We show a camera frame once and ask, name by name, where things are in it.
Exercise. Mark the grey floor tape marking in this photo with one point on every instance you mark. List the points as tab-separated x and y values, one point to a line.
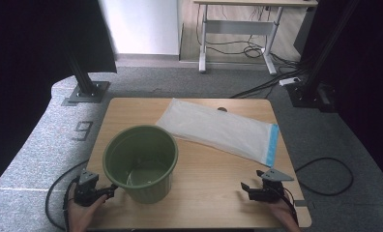
80	139

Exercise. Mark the person's left hand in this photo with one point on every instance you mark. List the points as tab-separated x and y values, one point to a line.
81	217

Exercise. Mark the person's right hand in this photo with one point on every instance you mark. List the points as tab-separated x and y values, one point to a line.
284	216

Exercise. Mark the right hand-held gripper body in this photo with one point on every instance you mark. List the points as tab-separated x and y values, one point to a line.
270	193

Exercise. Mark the white power strip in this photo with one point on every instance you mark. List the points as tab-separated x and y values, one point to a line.
289	81

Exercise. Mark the white plastic bag blue strip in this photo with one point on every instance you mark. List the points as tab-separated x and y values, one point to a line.
218	129

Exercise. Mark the black metal stand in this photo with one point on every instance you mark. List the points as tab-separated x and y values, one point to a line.
83	80
309	93

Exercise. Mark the white metal frame desk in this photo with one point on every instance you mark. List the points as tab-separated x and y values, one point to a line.
241	27

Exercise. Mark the green plastic bucket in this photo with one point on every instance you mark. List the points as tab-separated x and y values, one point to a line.
147	190

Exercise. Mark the black curtain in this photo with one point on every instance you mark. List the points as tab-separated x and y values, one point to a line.
25	64
373	80

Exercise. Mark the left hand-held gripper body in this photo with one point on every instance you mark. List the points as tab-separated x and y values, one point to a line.
86	193

